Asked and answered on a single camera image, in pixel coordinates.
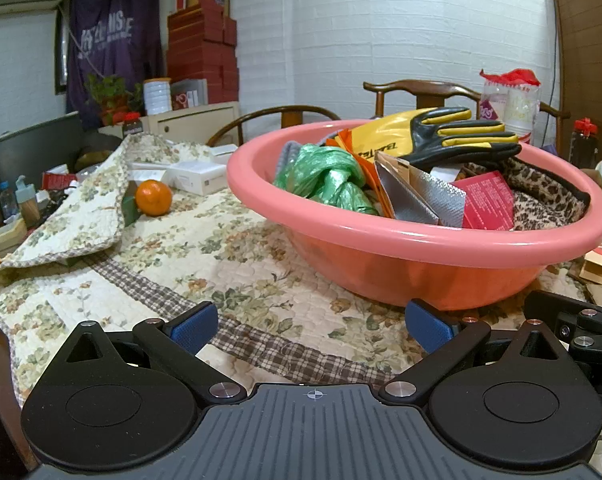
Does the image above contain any white cabinet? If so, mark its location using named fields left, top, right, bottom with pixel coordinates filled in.
left=98, top=100, right=242, bottom=148

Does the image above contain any wooden chair right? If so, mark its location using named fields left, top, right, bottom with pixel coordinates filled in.
left=540, top=102, right=571, bottom=156

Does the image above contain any brown wooden wardrobe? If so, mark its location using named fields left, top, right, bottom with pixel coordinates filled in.
left=546, top=0, right=602, bottom=166

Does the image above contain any stack of red boxes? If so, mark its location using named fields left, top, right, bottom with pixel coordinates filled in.
left=166, top=0, right=239, bottom=103

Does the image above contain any red cardboard box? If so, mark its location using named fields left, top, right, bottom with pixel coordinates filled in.
left=453, top=171, right=514, bottom=231

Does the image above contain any pink plastic basin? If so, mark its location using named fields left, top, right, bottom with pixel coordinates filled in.
left=227, top=119, right=602, bottom=310

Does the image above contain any potted green plant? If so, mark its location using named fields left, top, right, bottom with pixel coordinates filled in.
left=84, top=74, right=144, bottom=126

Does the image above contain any orange fruit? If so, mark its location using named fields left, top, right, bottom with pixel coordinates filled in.
left=135, top=180, right=173, bottom=217

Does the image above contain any brown bottle red lid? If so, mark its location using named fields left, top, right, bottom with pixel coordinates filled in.
left=569, top=117, right=598, bottom=169

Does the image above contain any yellow black work glove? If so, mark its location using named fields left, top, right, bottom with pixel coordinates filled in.
left=346, top=106, right=521, bottom=170

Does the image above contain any white small box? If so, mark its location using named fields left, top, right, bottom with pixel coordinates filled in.
left=166, top=160, right=227, bottom=196

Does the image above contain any purple hanging jersey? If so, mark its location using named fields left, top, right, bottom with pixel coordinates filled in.
left=66, top=0, right=164, bottom=129

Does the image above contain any plastic bag of cups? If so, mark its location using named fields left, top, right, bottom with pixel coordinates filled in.
left=479, top=68, right=540, bottom=143

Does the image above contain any green plastic bag bundle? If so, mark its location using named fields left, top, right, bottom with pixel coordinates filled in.
left=274, top=143, right=378, bottom=216

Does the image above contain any wooden chair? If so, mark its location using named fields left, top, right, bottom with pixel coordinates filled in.
left=363, top=79, right=481, bottom=118
left=540, top=102, right=571, bottom=156

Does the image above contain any grey knitted sock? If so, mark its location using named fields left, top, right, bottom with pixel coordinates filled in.
left=276, top=141, right=302, bottom=177

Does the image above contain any round wooden armchair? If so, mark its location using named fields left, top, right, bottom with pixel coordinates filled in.
left=205, top=104, right=343, bottom=149

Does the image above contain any leopard print cloth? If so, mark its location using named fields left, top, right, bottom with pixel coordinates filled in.
left=460, top=157, right=590, bottom=231

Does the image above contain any wooden chair left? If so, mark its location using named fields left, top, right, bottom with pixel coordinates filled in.
left=363, top=79, right=481, bottom=118

